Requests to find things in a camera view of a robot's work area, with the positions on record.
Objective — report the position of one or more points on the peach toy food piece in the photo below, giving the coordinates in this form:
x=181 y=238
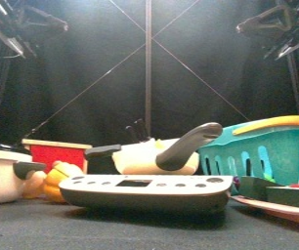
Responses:
x=33 y=185

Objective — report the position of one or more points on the vertical metal frame pole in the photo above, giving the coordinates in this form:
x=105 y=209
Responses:
x=147 y=65

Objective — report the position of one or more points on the purple toy food piece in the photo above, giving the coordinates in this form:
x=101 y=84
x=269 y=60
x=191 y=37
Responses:
x=235 y=182

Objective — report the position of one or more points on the pink toy plate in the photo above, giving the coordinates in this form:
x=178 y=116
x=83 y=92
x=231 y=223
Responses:
x=281 y=210

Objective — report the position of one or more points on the dark green toy box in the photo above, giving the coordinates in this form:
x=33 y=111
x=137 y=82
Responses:
x=292 y=197

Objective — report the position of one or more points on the yellow toy squash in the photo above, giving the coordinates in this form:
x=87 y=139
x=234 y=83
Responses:
x=57 y=180

